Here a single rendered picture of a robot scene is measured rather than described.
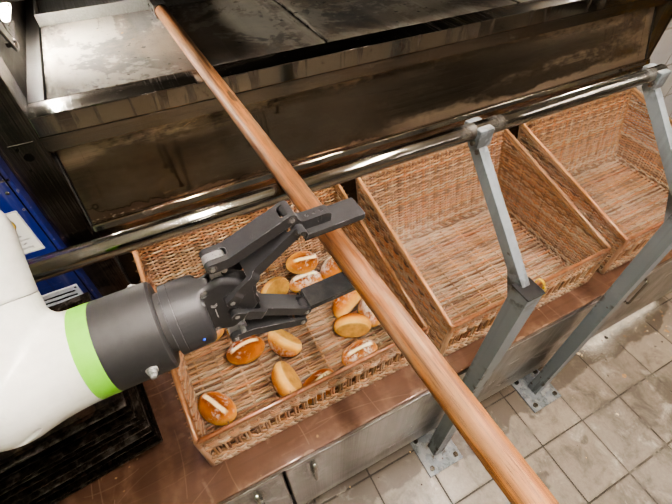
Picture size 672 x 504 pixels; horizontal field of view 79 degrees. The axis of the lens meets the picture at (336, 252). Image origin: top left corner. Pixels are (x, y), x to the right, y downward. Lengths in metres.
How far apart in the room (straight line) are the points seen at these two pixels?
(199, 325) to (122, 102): 0.57
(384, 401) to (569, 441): 0.93
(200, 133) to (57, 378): 0.66
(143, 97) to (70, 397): 0.61
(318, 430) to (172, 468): 0.32
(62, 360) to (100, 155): 0.61
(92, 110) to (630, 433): 1.93
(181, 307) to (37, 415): 0.14
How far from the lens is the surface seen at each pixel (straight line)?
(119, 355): 0.41
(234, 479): 1.02
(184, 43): 1.01
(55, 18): 1.33
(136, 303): 0.42
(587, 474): 1.81
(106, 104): 0.90
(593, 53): 1.66
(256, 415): 0.89
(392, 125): 1.15
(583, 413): 1.90
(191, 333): 0.42
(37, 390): 0.43
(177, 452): 1.07
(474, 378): 1.09
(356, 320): 1.06
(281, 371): 1.01
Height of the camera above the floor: 1.55
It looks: 48 degrees down
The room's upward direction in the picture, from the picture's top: straight up
